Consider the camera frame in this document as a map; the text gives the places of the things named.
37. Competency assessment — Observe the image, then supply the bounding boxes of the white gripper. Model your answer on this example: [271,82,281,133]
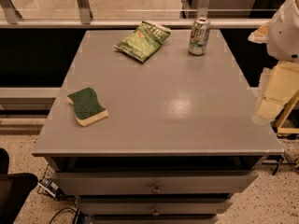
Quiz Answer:
[248,21,299,124]

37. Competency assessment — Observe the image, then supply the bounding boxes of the green 7up soda can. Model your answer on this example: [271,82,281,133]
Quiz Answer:
[188,17,210,55]

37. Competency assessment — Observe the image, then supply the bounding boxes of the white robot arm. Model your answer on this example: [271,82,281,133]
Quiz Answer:
[248,0,299,124]

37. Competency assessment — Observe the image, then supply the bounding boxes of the green yellow sponge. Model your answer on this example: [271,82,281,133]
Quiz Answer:
[67,88,108,127]

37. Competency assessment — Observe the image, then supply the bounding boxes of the grey drawer cabinet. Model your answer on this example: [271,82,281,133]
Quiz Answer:
[33,30,283,224]

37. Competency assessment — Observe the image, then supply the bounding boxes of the top grey drawer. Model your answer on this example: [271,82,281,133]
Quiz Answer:
[52,171,258,196]

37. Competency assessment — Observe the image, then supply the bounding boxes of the grey drawer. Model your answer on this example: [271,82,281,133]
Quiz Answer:
[77,198,233,216]
[52,171,258,196]

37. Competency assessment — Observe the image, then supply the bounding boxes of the green chip bag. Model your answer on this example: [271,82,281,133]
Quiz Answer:
[114,21,171,63]

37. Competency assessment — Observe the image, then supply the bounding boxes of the power strip on floor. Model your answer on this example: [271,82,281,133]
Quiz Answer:
[38,178,60,197]

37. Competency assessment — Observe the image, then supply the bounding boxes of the metal window railing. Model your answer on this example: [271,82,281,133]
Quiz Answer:
[0,0,284,29]

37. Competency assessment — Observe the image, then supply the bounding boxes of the black chair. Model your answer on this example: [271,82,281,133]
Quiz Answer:
[0,148,38,224]

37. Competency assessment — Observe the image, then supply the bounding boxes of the yellow wooden frame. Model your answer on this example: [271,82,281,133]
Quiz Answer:
[275,90,299,134]

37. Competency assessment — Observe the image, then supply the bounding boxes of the black floor cable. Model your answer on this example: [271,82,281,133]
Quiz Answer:
[48,206,82,224]

